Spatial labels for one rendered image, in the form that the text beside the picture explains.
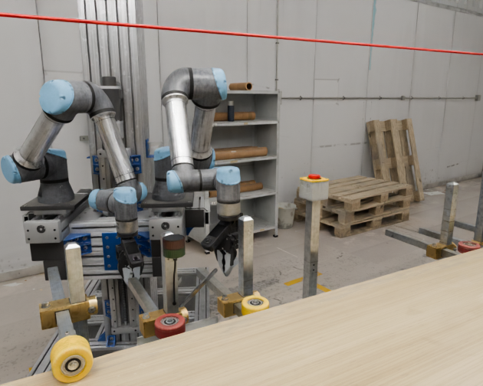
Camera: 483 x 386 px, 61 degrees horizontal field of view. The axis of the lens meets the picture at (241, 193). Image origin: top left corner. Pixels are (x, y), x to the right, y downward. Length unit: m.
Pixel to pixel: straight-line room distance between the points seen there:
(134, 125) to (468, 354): 1.58
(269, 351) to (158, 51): 3.37
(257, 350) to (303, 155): 4.25
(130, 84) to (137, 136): 0.24
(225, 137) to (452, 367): 3.62
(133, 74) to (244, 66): 2.65
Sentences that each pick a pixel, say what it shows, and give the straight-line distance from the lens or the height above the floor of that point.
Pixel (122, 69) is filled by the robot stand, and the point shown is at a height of 1.61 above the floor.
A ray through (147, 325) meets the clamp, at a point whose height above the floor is 0.86.
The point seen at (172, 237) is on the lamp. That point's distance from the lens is 1.12.
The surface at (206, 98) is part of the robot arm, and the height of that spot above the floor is 1.48.
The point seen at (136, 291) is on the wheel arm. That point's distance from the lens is 1.42.
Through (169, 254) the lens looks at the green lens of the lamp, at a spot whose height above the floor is 1.08.
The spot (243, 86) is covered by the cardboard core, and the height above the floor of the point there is 1.59.
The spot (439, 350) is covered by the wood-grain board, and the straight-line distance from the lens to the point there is 1.13.
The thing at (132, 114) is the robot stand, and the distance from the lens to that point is 1.98.
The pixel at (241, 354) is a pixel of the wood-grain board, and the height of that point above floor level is 0.90.
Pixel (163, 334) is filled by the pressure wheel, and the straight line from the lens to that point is 1.12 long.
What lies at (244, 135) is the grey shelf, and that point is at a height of 1.08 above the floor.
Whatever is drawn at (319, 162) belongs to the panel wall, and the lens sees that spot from 5.34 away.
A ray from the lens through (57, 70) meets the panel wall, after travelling 3.76.
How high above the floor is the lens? 1.48
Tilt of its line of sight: 13 degrees down
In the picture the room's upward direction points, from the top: straight up
